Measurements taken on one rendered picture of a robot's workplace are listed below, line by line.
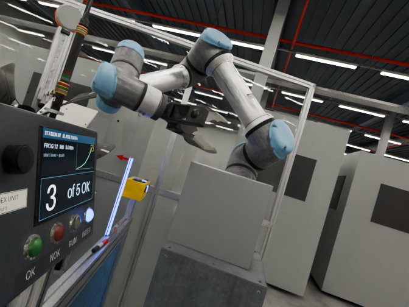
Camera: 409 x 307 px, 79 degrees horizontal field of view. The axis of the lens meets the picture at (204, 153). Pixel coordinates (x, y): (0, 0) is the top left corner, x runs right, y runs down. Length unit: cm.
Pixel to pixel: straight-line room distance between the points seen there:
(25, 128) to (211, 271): 57
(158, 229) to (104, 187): 47
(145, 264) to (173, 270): 116
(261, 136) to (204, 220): 32
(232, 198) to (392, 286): 391
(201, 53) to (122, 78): 42
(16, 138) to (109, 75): 34
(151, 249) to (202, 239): 111
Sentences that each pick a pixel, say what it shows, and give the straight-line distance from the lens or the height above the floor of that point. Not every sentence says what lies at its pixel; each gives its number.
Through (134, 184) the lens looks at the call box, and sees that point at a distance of 129.
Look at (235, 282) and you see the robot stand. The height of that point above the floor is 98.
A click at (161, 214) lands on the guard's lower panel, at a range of 179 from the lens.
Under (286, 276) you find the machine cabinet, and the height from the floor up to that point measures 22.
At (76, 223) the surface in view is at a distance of 42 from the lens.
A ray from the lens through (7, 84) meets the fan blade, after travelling 137.
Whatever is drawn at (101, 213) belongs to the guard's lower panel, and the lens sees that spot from 187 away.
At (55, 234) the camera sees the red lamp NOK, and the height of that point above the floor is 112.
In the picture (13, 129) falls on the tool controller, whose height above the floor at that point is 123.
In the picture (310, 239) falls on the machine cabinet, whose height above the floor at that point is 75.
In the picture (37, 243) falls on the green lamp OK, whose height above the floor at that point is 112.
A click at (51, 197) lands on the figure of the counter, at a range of 36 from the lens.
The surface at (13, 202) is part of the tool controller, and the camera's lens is 30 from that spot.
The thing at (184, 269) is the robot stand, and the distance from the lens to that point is 75.
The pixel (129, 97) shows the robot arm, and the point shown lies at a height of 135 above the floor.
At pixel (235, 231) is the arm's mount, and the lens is 78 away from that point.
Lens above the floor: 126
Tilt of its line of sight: 2 degrees up
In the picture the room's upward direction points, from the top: 17 degrees clockwise
